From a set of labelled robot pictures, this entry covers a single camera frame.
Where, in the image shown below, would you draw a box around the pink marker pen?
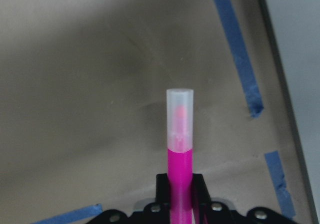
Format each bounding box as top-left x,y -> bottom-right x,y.
166,89 -> 194,223

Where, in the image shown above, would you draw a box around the silver laptop notebook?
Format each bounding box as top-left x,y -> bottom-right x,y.
259,0 -> 320,220

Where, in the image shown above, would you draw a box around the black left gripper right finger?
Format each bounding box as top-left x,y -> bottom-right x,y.
191,173 -> 211,205

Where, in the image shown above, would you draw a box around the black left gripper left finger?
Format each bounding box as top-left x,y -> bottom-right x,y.
155,173 -> 171,205

